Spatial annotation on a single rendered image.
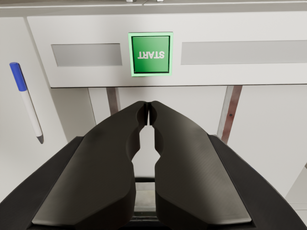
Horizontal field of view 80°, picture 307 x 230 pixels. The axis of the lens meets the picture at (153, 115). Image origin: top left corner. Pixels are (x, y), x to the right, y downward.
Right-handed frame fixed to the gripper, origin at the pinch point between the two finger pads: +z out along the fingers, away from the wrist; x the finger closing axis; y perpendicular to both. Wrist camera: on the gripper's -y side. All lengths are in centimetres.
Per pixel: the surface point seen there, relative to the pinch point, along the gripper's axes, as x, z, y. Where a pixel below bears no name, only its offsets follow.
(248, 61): 13.4, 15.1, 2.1
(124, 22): -3.1, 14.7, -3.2
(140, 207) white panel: -6, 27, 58
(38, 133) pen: -18.6, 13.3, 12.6
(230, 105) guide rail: 17.4, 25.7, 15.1
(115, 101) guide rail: -8.3, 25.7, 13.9
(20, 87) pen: -18.2, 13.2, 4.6
